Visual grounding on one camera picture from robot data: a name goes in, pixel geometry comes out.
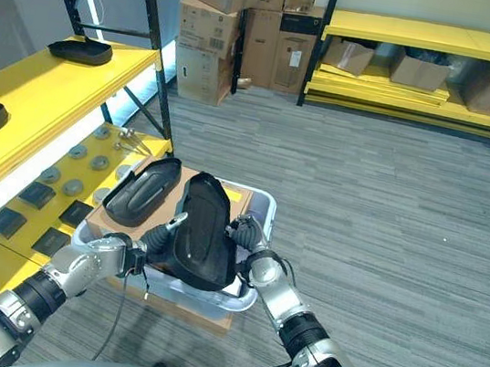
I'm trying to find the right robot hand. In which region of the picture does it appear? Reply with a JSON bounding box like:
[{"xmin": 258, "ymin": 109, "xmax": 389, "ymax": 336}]
[{"xmin": 221, "ymin": 212, "xmax": 272, "ymax": 257}]

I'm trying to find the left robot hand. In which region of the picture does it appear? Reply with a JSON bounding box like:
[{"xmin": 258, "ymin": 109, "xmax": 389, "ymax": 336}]
[{"xmin": 139, "ymin": 206, "xmax": 190, "ymax": 273}]

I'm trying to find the pale blue plastic box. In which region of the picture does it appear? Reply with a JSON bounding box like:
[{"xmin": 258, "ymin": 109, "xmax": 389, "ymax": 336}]
[{"xmin": 62, "ymin": 159, "xmax": 281, "ymax": 328}]

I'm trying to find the flat cardboard box under bin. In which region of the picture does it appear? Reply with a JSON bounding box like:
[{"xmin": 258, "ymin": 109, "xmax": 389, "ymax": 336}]
[{"xmin": 99, "ymin": 274, "xmax": 238, "ymax": 339}]

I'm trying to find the cardboard box white label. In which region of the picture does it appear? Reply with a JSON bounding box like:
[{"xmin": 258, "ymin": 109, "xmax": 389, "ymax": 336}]
[{"xmin": 268, "ymin": 28, "xmax": 319, "ymax": 97}]

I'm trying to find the tall narrow cardboard box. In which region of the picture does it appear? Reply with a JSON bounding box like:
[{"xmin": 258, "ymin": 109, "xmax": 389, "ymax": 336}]
[{"xmin": 235, "ymin": 5, "xmax": 285, "ymax": 91}]

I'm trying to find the open cardboard box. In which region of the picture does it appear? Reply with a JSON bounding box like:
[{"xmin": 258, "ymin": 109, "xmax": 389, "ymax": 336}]
[
  {"xmin": 320, "ymin": 36, "xmax": 378, "ymax": 79},
  {"xmin": 387, "ymin": 44, "xmax": 454, "ymax": 96}
]

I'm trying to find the cardboard box with barcode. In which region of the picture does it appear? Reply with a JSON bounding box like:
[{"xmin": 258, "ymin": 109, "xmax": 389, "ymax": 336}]
[{"xmin": 172, "ymin": 0, "xmax": 246, "ymax": 62}]

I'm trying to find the black-topped cardboard box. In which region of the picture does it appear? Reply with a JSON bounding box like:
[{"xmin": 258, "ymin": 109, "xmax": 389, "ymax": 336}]
[{"xmin": 277, "ymin": 0, "xmax": 327, "ymax": 39}]

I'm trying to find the long yellow shelf rack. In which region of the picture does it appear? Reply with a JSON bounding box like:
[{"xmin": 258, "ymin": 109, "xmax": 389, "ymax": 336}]
[{"xmin": 294, "ymin": 0, "xmax": 490, "ymax": 146}]

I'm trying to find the brown cardboard sheet yellow label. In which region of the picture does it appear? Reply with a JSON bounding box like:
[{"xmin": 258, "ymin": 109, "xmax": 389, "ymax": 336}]
[{"xmin": 81, "ymin": 150, "xmax": 257, "ymax": 258}]

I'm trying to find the grey round disc part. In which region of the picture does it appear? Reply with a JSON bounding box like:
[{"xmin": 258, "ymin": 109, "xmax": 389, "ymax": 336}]
[
  {"xmin": 91, "ymin": 124, "xmax": 112, "ymax": 142},
  {"xmin": 114, "ymin": 163, "xmax": 133, "ymax": 183},
  {"xmin": 91, "ymin": 185, "xmax": 112, "ymax": 206},
  {"xmin": 89, "ymin": 153, "xmax": 111, "ymax": 173},
  {"xmin": 37, "ymin": 164, "xmax": 63, "ymax": 186},
  {"xmin": 60, "ymin": 178, "xmax": 86, "ymax": 200},
  {"xmin": 68, "ymin": 142, "xmax": 90, "ymax": 162}
]

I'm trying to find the black square pad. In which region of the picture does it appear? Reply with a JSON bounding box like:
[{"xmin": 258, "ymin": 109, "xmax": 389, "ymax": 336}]
[
  {"xmin": 16, "ymin": 179, "xmax": 58, "ymax": 213},
  {"xmin": 29, "ymin": 224, "xmax": 74, "ymax": 260},
  {"xmin": 56, "ymin": 196, "xmax": 97, "ymax": 232},
  {"xmin": 0, "ymin": 206, "xmax": 29, "ymax": 240}
]

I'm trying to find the stack of yellow boards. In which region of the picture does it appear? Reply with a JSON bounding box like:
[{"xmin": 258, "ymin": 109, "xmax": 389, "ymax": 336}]
[{"xmin": 315, "ymin": 61, "xmax": 453, "ymax": 109}]

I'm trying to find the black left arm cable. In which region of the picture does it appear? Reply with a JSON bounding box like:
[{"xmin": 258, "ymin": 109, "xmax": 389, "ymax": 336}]
[{"xmin": 90, "ymin": 258, "xmax": 155, "ymax": 367}]

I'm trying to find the cardboard box white handle mark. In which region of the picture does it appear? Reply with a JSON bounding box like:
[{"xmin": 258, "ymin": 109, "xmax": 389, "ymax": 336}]
[{"xmin": 167, "ymin": 42, "xmax": 239, "ymax": 110}]

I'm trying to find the yellow shelf rack black frame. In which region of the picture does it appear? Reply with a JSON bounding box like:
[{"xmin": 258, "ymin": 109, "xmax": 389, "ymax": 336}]
[{"xmin": 0, "ymin": 0, "xmax": 198, "ymax": 361}]

